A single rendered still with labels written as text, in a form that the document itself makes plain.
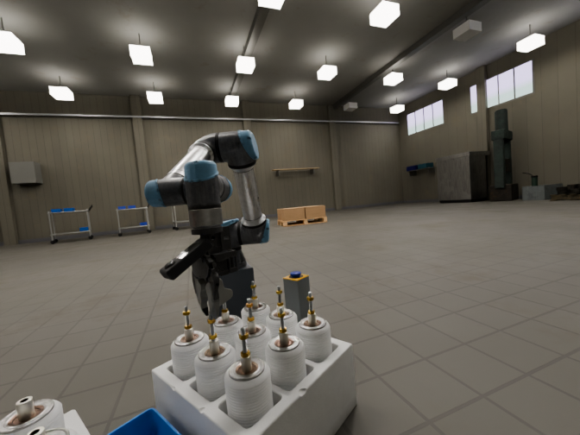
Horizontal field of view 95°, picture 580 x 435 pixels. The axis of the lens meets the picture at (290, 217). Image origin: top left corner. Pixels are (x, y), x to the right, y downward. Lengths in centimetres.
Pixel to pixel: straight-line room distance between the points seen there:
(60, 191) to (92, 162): 136
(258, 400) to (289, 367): 10
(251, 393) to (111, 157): 1113
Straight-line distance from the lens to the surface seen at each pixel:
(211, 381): 72
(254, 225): 121
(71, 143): 1190
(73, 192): 1169
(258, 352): 77
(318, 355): 78
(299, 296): 99
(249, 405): 64
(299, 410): 70
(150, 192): 78
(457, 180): 1164
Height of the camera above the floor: 59
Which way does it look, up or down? 3 degrees down
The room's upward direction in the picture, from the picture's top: 5 degrees counter-clockwise
